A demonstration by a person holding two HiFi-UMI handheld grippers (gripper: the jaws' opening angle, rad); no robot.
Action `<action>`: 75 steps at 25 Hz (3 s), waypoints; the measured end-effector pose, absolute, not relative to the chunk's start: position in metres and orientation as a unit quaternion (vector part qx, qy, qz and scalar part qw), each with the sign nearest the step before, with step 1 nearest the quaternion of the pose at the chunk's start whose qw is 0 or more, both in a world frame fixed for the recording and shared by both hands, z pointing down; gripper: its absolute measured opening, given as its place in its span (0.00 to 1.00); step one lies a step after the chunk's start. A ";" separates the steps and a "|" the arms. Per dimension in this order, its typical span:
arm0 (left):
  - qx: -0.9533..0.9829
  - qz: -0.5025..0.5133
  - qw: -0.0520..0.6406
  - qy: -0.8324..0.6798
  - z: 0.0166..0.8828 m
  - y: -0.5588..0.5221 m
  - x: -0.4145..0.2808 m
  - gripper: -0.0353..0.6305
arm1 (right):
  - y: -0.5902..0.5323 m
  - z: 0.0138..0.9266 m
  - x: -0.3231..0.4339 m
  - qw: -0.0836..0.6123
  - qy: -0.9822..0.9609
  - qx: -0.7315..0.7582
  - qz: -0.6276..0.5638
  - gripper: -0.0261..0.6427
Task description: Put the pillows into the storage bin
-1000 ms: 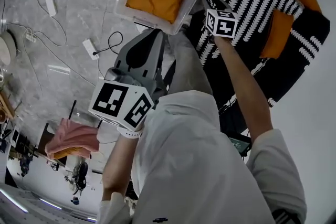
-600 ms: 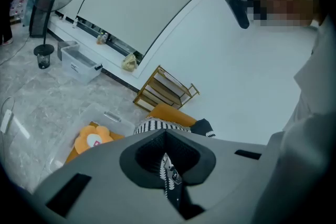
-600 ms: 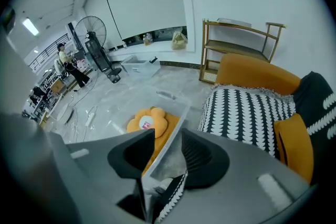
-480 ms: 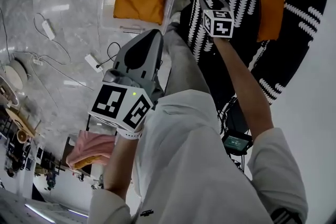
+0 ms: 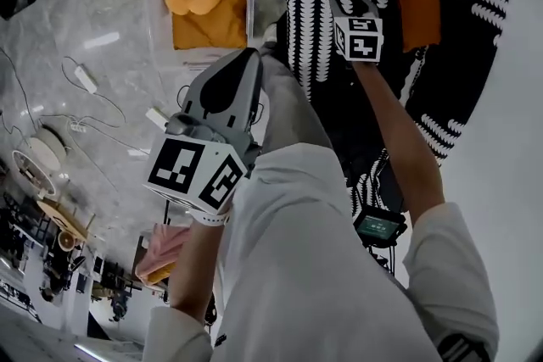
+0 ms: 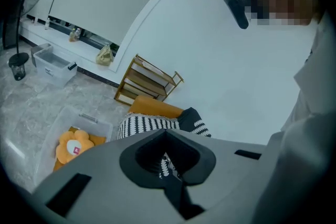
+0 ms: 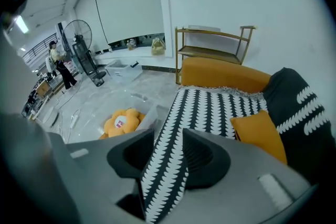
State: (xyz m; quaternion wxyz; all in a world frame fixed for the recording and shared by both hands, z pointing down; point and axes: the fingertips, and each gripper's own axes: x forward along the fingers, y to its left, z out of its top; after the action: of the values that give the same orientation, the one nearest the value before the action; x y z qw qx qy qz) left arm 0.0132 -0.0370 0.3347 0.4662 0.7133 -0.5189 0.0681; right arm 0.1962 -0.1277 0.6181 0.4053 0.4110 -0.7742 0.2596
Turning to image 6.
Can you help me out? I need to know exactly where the black standing fan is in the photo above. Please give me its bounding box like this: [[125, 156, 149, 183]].
[[2, 0, 52, 69]]

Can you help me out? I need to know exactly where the beige bag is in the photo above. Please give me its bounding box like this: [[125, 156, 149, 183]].
[[94, 44, 115, 66]]

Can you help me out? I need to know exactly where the grey bin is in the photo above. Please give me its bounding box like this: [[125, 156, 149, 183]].
[[30, 43, 53, 66]]

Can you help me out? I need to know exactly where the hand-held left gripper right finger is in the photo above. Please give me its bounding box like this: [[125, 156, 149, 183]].
[[164, 128, 268, 210]]

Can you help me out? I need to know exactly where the gold-framed wooden shelf rack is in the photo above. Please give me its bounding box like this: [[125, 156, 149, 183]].
[[113, 54, 184, 107]]

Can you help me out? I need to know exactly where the clear labelled lidded box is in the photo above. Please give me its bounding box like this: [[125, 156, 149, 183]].
[[33, 49, 78, 88]]

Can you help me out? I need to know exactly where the white window ledge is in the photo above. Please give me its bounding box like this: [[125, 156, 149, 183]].
[[19, 18, 121, 74]]

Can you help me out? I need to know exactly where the black head-mounted camera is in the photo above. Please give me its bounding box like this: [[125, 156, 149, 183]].
[[222, 0, 249, 30]]

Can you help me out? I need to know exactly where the black mesh waste bin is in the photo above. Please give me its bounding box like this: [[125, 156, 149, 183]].
[[10, 64, 26, 81]]

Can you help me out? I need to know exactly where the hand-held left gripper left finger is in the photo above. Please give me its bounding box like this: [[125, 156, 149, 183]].
[[32, 128, 185, 224]]

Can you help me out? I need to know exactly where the orange flower cushion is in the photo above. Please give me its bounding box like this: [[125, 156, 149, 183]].
[[55, 130, 95, 163]]

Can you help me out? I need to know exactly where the person's white shirt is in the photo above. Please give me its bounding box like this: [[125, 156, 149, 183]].
[[251, 12, 336, 224]]

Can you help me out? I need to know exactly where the black white patterned blanket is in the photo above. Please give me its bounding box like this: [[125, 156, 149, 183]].
[[117, 106, 212, 182]]

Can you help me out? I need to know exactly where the clear plastic storage bin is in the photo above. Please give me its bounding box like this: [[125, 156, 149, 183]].
[[33, 106, 114, 189]]

